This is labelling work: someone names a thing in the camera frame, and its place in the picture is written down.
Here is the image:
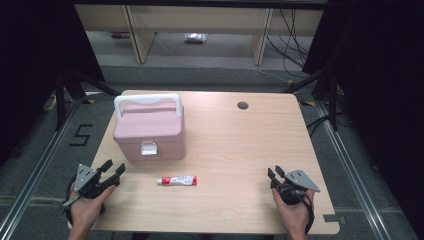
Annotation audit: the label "black curtain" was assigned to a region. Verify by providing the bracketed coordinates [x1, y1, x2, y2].
[302, 0, 424, 236]
[0, 0, 105, 164]

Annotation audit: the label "crumpled clear plastic bag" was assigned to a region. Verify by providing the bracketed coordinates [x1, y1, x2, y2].
[184, 32, 208, 44]

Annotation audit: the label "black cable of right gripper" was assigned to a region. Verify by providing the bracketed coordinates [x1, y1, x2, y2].
[301, 191, 316, 234]

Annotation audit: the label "pink storage box white handle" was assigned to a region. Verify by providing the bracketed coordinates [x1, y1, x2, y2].
[112, 93, 187, 164]

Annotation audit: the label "red and white ointment tube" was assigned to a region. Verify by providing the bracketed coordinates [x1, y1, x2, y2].
[156, 175, 198, 187]

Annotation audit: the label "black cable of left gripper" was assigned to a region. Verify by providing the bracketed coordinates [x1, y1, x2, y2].
[65, 175, 78, 226]

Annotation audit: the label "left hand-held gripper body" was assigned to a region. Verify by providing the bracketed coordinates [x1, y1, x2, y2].
[61, 163, 121, 209]

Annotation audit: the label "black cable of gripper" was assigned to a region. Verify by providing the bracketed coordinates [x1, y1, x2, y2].
[301, 191, 316, 234]
[65, 175, 78, 226]

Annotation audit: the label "aluminium floor rail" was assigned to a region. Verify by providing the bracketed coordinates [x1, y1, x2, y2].
[0, 99, 83, 240]
[316, 101, 393, 240]

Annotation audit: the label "person's right hand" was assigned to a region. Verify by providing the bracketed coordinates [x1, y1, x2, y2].
[271, 188, 316, 233]

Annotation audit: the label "black metal stand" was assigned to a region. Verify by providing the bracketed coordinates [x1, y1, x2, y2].
[283, 66, 340, 132]
[54, 68, 121, 132]

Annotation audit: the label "person's left hand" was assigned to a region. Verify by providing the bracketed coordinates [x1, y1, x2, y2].
[68, 184, 117, 232]

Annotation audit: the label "thin white cable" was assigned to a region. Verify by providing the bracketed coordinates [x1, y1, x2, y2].
[153, 34, 176, 57]

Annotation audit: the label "black floor cables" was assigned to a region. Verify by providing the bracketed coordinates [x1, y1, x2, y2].
[265, 9, 312, 70]

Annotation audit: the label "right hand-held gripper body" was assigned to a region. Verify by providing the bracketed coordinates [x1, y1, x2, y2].
[271, 168, 321, 206]

